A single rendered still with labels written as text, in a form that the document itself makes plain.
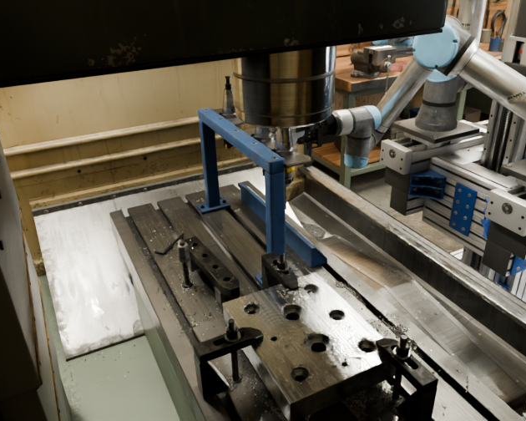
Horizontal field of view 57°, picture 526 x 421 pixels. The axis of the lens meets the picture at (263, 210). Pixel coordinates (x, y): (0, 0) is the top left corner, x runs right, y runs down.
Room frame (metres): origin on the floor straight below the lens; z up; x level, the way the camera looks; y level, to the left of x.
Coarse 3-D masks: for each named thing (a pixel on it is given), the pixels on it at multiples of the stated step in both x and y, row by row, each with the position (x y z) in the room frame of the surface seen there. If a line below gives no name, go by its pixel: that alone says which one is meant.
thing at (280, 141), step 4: (280, 132) 1.07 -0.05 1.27; (284, 132) 1.07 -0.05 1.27; (288, 132) 1.07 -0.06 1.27; (276, 136) 1.08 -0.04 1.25; (280, 136) 1.07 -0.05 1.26; (284, 136) 1.07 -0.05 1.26; (288, 136) 1.07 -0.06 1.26; (276, 140) 1.08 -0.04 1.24; (280, 140) 1.07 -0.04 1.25; (284, 140) 1.07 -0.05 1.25; (288, 140) 1.07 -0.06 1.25; (292, 140) 1.08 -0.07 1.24; (276, 144) 1.08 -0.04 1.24; (280, 144) 1.07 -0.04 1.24; (284, 144) 1.07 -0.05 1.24; (288, 144) 1.07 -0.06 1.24; (292, 144) 1.08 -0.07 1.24; (276, 148) 1.07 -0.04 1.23; (280, 148) 1.07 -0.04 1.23; (284, 148) 1.06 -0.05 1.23; (288, 148) 1.07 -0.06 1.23; (292, 148) 1.07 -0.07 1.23
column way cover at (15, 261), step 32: (0, 160) 0.70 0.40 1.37; (0, 192) 0.53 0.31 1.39; (0, 224) 0.46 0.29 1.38; (0, 256) 0.39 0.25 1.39; (0, 288) 0.37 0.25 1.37; (32, 288) 0.64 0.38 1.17; (0, 320) 0.36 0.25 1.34; (32, 320) 0.46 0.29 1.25; (0, 352) 0.36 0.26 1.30; (32, 352) 0.39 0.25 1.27; (0, 384) 0.36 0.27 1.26; (32, 384) 0.37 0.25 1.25; (32, 416) 0.37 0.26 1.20; (64, 416) 0.58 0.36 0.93
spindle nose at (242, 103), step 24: (240, 72) 0.72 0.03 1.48; (264, 72) 0.69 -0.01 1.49; (288, 72) 0.69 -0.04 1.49; (312, 72) 0.70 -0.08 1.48; (240, 96) 0.72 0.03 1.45; (264, 96) 0.69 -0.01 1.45; (288, 96) 0.69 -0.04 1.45; (312, 96) 0.70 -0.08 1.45; (264, 120) 0.70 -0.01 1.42; (288, 120) 0.69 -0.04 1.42; (312, 120) 0.70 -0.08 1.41
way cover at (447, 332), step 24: (336, 240) 1.51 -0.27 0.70; (360, 264) 1.31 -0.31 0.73; (384, 264) 1.29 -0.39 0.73; (384, 288) 1.13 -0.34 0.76; (408, 288) 1.15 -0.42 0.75; (408, 312) 1.04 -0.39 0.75; (432, 312) 1.05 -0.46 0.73; (432, 336) 0.96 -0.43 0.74; (456, 336) 0.97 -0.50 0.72; (456, 360) 0.88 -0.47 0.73; (480, 360) 0.90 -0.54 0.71; (504, 384) 0.83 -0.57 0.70
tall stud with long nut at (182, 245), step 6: (180, 246) 0.98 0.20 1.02; (186, 246) 0.99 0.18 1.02; (180, 252) 0.98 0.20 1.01; (186, 252) 0.98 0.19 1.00; (180, 258) 0.98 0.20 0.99; (186, 258) 0.98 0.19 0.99; (186, 264) 0.99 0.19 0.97; (186, 270) 0.99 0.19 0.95; (186, 276) 0.99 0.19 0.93; (186, 282) 0.99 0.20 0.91; (186, 288) 0.98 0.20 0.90
